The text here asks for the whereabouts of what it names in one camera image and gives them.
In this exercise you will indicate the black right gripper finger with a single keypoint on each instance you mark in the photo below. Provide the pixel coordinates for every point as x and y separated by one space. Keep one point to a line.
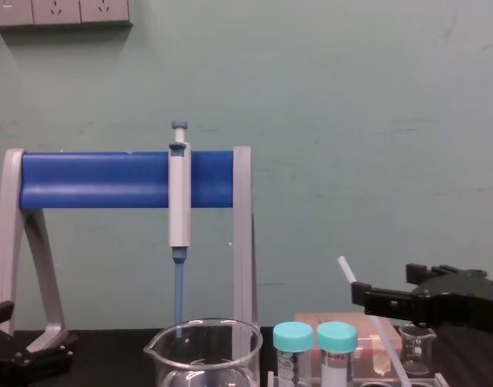
387 302
419 273

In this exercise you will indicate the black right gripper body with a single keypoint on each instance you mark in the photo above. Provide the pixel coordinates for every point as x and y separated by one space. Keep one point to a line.
464 302

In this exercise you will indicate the clear stirring rod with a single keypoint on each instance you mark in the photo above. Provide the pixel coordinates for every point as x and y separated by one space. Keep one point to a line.
391 354

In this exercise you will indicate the pink cardboard box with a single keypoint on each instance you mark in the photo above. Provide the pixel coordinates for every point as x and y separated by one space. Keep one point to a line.
385 346

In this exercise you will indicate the small glass beaker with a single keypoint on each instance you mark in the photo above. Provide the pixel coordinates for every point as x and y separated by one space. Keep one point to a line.
415 350

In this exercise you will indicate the teal capped sample tube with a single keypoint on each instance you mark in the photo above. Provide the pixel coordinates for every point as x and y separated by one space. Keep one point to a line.
292 336
337 336

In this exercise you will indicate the clear acrylic tube rack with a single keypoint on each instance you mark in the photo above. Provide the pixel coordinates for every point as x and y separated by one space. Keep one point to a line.
436 381

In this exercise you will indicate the blue and grey pipette stand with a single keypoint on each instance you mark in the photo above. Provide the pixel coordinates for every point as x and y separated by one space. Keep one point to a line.
93 179

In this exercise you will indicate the large glass beaker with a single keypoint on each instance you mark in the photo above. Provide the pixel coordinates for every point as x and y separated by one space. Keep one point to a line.
214 363

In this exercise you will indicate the white and blue pipette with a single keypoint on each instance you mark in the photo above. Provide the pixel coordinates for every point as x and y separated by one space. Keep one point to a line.
179 201

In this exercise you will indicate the white wall socket panel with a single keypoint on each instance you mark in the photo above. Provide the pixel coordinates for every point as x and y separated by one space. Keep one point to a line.
57 12

